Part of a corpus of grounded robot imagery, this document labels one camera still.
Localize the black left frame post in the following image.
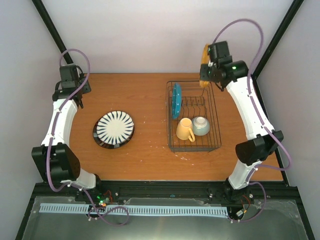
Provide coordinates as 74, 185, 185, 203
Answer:
32, 0, 67, 54

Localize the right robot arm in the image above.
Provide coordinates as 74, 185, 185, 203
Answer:
199, 41, 284, 203

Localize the dark wire dish rack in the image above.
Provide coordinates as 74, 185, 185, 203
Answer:
166, 80, 222, 152

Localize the dark patterned plate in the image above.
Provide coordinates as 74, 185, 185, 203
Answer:
92, 120, 135, 149

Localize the black front rail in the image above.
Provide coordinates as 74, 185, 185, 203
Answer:
32, 180, 301, 206

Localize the pale green ceramic bowl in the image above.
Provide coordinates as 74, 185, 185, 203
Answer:
192, 116, 211, 136

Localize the white blue striped plate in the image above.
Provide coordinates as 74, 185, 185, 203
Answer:
95, 110, 135, 146

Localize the black right frame post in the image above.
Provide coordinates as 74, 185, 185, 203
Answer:
251, 0, 304, 80

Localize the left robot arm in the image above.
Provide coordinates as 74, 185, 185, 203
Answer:
31, 64, 104, 202

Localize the teal dotted plate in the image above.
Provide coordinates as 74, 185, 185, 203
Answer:
171, 82, 182, 119

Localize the orange dotted plate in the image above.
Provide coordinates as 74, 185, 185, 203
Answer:
199, 43, 210, 89

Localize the yellow ceramic mug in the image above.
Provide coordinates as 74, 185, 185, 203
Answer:
176, 118, 196, 143

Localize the metal front plate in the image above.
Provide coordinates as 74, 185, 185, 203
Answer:
17, 197, 314, 240

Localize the black frame post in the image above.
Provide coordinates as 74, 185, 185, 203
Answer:
251, 0, 304, 80
32, 0, 67, 54

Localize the light blue slotted cable duct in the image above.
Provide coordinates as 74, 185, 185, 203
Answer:
39, 203, 228, 218

